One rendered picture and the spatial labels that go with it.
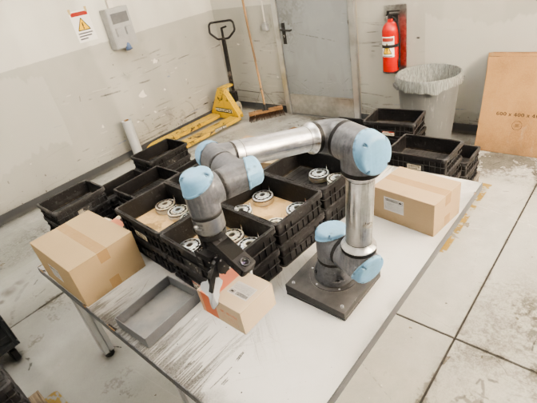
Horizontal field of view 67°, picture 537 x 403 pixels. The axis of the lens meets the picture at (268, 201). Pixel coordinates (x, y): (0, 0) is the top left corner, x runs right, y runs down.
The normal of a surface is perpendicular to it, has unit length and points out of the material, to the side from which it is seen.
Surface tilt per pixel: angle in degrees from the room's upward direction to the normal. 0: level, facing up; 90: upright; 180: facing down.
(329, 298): 4
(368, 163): 86
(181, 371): 0
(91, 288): 90
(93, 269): 90
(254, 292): 0
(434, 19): 90
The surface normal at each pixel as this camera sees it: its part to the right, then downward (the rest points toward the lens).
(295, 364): -0.17, -0.84
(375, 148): 0.52, 0.30
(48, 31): 0.75, 0.22
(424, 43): -0.64, 0.49
